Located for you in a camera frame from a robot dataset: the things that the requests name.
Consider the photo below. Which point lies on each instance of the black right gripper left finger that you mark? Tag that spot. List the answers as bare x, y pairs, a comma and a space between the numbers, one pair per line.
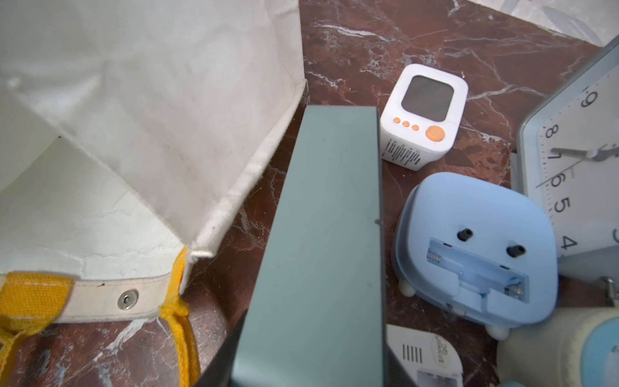
219, 371

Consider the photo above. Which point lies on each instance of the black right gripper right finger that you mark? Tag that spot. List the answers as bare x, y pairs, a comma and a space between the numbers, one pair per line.
396, 376

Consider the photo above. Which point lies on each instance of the small white button clock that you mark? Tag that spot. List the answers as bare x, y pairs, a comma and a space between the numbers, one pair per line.
429, 359

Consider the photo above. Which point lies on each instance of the grey square alarm clock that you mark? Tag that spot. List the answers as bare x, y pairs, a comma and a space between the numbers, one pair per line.
316, 316
567, 163

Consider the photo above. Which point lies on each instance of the light blue square clock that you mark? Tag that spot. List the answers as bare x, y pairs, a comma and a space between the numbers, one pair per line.
478, 250

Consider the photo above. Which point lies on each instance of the blue round alarm clock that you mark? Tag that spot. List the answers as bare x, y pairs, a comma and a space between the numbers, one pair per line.
576, 346

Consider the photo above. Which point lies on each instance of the white timer orange buttons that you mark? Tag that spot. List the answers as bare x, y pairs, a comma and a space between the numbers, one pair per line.
421, 118

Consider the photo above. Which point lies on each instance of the white canvas bag yellow handles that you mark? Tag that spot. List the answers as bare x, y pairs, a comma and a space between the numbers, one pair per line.
131, 134

